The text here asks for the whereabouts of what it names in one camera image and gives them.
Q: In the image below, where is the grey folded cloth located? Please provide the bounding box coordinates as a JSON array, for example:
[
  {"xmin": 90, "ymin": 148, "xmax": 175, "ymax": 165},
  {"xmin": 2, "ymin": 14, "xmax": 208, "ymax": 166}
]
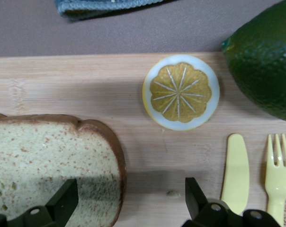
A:
[{"xmin": 53, "ymin": 0, "xmax": 179, "ymax": 21}]

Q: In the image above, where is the plain brown bread slice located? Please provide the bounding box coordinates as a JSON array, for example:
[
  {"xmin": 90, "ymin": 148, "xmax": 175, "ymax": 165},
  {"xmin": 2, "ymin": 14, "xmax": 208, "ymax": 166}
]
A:
[{"xmin": 0, "ymin": 113, "xmax": 127, "ymax": 227}]

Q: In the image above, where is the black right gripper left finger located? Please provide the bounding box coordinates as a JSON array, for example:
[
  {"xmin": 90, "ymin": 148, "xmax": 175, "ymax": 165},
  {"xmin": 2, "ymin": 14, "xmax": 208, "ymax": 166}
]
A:
[{"xmin": 0, "ymin": 179, "xmax": 79, "ymax": 227}]

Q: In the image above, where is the yellow plastic fork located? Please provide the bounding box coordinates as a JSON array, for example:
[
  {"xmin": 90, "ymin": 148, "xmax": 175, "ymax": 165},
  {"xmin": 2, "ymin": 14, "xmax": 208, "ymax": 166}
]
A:
[{"xmin": 263, "ymin": 133, "xmax": 286, "ymax": 227}]

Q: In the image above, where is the lemon half slice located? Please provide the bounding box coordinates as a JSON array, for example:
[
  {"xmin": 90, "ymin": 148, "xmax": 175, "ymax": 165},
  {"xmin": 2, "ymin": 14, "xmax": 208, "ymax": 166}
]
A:
[{"xmin": 142, "ymin": 54, "xmax": 221, "ymax": 132}]

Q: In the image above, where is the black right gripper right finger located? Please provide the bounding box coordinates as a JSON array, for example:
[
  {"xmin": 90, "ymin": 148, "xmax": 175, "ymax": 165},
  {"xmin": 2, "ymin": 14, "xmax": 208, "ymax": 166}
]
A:
[{"xmin": 183, "ymin": 177, "xmax": 282, "ymax": 227}]

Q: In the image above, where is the dark green avocado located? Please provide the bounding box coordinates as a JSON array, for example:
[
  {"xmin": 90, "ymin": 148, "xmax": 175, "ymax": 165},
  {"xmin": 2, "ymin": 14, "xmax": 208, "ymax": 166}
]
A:
[{"xmin": 221, "ymin": 0, "xmax": 286, "ymax": 123}]

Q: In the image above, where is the yellow plastic knife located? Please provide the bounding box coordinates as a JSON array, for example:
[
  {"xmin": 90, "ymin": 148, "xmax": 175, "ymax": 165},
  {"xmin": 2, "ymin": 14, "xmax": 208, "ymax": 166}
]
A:
[{"xmin": 220, "ymin": 133, "xmax": 250, "ymax": 215}]

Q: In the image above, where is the wooden cutting board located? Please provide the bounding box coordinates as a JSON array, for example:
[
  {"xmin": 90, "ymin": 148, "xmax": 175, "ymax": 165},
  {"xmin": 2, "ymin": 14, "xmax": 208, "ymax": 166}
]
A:
[{"xmin": 0, "ymin": 52, "xmax": 286, "ymax": 227}]

